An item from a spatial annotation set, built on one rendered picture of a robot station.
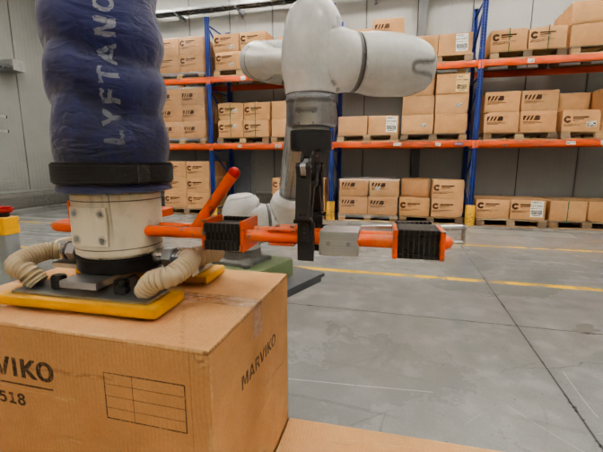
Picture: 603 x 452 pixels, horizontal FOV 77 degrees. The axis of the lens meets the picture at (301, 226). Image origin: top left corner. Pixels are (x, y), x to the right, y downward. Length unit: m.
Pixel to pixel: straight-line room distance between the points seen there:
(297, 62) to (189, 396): 0.55
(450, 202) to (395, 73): 7.20
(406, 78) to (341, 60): 0.13
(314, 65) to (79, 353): 0.61
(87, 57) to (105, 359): 0.50
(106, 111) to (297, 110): 0.34
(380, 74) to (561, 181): 9.02
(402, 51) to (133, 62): 0.48
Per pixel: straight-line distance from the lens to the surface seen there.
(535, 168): 9.48
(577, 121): 8.34
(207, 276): 0.86
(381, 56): 0.71
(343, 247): 0.67
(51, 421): 0.86
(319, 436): 1.07
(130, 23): 0.81
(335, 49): 0.67
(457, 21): 9.58
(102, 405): 0.76
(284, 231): 0.68
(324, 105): 0.66
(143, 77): 0.80
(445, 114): 7.87
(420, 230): 0.65
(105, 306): 0.75
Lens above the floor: 1.22
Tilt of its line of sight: 10 degrees down
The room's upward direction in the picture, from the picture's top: straight up
